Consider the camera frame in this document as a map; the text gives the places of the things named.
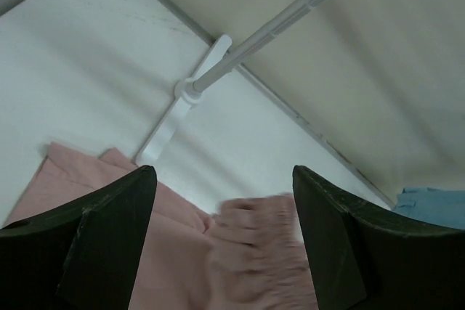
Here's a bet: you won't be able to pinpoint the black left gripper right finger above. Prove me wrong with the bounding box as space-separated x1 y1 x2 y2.
293 166 464 309

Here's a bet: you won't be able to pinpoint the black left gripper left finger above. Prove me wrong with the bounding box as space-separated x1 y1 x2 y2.
1 166 157 309

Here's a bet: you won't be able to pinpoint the pink trousers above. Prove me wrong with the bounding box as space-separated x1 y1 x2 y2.
8 143 318 309

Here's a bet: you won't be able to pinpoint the light blue garment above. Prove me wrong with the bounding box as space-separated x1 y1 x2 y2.
392 187 465 229

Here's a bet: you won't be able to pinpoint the white clothes rack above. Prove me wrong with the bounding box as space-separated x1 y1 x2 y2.
135 0 325 164

